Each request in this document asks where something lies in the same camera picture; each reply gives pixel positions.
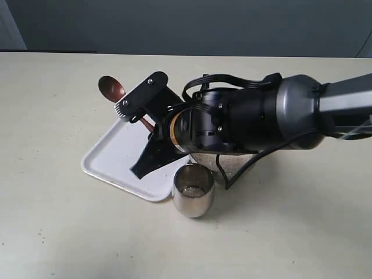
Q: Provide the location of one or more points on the red-brown wooden spoon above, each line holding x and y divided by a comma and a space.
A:
111, 89

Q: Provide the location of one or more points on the white rectangular tray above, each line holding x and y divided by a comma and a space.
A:
111, 158

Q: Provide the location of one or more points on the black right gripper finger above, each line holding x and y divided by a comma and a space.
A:
129, 105
155, 155

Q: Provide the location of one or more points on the small steel cup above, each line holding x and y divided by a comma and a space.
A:
193, 190

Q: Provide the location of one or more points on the steel bowl of rice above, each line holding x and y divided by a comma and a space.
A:
230, 163

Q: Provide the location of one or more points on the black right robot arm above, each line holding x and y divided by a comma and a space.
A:
234, 116

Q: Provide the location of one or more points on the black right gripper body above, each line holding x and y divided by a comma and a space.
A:
162, 110

